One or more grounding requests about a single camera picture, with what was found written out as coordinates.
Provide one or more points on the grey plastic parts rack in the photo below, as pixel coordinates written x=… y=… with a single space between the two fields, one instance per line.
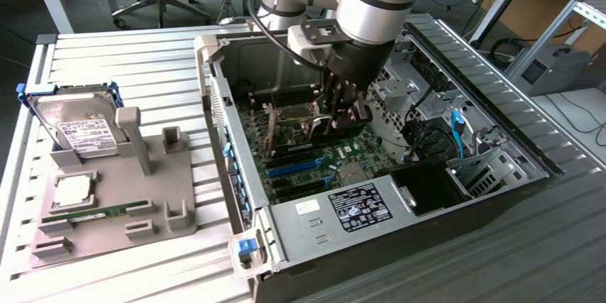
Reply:
x=118 y=182

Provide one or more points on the metal disk bay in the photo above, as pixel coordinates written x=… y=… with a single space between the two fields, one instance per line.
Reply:
x=478 y=179

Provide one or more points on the NVIDIA graphics card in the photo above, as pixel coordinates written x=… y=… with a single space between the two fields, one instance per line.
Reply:
x=338 y=132

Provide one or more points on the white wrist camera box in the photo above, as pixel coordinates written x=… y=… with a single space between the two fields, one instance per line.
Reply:
x=305 y=45

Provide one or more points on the open black PC case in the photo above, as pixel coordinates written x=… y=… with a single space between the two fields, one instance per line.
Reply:
x=473 y=246

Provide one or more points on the black plastic air duct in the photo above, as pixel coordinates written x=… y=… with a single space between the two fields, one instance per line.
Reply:
x=426 y=189

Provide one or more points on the grey power supply unit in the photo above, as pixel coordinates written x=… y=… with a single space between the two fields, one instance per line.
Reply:
x=303 y=239

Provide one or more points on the aluminium profile frame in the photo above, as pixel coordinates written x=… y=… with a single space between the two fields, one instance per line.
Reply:
x=576 y=6

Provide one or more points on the silver CPU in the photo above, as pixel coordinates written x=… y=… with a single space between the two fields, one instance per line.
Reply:
x=71 y=193

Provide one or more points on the thin metal locking lever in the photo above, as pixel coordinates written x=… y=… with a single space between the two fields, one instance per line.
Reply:
x=271 y=95

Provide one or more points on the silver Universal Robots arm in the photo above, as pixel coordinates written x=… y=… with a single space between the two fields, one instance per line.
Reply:
x=374 y=15

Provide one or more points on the black expansion slot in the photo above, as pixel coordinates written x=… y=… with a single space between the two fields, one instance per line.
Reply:
x=298 y=185
x=303 y=193

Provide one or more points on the green RAM stick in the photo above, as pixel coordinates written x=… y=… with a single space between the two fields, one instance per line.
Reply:
x=99 y=211

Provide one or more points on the CPU socket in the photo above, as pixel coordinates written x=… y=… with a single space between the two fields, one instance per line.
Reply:
x=294 y=118

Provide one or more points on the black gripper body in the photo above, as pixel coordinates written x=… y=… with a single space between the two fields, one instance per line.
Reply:
x=362 y=65

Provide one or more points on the hard disk with blue caddy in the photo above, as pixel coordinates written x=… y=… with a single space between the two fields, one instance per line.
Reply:
x=81 y=122

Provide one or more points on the silver chipset heatsink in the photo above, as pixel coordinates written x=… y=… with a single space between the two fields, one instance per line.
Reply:
x=354 y=173

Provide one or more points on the office chair base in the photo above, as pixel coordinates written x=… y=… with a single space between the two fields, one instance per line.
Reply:
x=163 y=5

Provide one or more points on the black labelled RAM stick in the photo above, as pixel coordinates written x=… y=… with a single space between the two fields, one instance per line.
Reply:
x=298 y=148

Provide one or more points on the grey machine box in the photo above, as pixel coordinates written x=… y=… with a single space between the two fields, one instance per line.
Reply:
x=564 y=69

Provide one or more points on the green motherboard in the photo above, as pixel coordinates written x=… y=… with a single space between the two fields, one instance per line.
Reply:
x=369 y=150

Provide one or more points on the blue case latch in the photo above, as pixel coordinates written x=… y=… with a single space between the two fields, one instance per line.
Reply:
x=246 y=247

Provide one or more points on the metal drive cage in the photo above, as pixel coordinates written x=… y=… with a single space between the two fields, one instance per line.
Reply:
x=398 y=100

